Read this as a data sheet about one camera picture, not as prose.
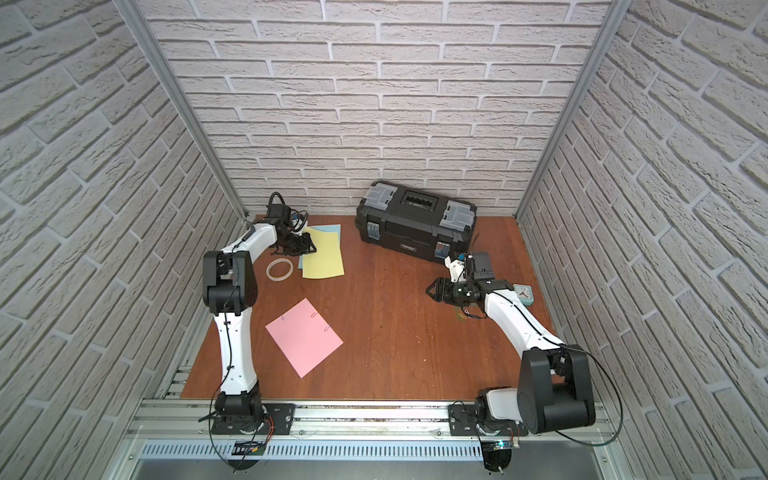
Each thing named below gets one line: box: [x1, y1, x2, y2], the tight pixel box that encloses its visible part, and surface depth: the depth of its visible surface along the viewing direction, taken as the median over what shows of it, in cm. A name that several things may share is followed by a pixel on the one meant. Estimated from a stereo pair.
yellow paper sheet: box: [302, 227, 345, 279], surface depth 108 cm
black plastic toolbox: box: [354, 181, 477, 263], surface depth 100 cm
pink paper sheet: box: [265, 298, 344, 379], surface depth 91 cm
